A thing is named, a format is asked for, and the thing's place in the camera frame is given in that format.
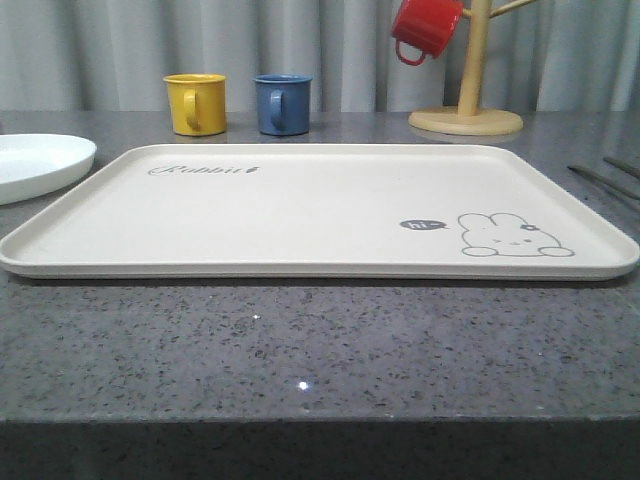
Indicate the white round plate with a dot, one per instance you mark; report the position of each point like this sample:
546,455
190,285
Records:
36,164

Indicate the silver fork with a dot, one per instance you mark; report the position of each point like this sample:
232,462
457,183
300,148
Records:
593,176

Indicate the silver chopstick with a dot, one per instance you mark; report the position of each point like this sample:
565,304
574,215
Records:
625,167

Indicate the cream rabbit serving tray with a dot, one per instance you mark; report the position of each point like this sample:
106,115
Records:
319,210

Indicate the blue mug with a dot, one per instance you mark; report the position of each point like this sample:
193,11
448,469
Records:
283,104

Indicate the yellow mug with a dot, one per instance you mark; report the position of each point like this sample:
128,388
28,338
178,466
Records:
197,103

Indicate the wooden mug tree stand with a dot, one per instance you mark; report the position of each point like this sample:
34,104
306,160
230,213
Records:
468,117

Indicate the red mug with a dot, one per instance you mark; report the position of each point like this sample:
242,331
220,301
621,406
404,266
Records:
427,25

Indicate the grey curtain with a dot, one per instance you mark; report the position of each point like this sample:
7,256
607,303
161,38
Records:
114,55

